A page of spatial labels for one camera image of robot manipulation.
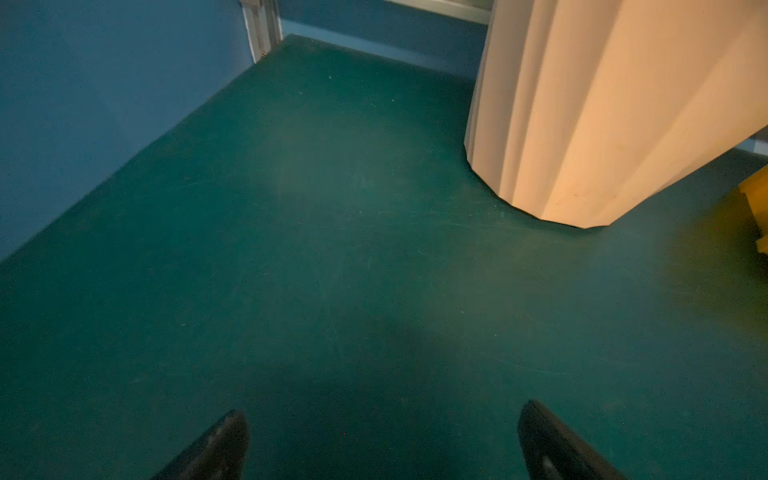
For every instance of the aluminium left post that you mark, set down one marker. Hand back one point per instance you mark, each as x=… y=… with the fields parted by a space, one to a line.
x=263 y=26

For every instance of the aluminium back rail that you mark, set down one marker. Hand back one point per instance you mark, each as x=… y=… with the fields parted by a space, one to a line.
x=475 y=11

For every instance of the left yellow bin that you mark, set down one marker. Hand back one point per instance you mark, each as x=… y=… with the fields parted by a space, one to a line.
x=755 y=189

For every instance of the peach flower pot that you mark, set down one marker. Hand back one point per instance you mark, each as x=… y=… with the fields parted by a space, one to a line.
x=584 y=109

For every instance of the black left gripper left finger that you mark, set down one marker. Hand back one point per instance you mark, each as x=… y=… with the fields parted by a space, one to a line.
x=219 y=453

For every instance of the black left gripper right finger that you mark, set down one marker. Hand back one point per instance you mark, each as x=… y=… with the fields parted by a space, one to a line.
x=551 y=450

